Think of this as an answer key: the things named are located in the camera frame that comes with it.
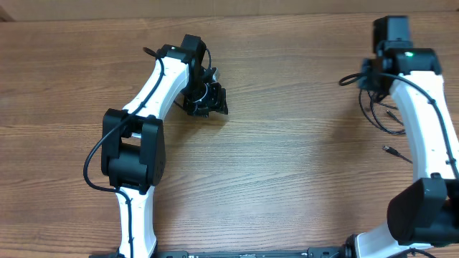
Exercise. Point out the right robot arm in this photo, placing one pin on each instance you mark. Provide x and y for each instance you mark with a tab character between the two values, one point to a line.
425	214

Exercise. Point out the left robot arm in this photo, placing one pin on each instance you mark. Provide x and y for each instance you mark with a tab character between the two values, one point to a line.
133	151

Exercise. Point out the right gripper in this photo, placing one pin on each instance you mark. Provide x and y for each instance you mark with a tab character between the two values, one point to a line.
366	82

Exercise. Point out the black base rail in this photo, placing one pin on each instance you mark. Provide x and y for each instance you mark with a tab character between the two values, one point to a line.
312	252

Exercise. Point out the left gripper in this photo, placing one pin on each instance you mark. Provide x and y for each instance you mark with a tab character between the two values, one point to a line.
218	100

